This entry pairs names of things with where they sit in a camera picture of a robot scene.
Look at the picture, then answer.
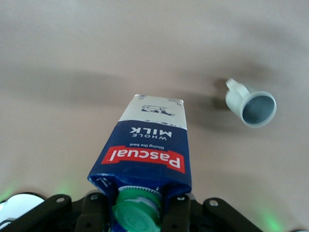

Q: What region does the brown table cover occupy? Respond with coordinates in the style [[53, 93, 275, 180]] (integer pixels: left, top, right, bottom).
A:
[[0, 0, 309, 232]]

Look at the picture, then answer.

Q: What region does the white mug with HOME print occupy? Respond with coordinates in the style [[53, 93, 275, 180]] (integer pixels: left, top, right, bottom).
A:
[[225, 78, 277, 128]]

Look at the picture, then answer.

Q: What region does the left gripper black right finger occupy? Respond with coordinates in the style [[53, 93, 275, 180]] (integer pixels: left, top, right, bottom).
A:
[[160, 192, 264, 232]]

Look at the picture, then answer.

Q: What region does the blue white milk carton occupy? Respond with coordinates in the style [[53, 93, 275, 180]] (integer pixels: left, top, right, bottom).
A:
[[87, 94, 193, 232]]

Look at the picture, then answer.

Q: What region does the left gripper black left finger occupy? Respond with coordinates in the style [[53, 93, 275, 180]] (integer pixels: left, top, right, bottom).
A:
[[0, 190, 112, 232]]

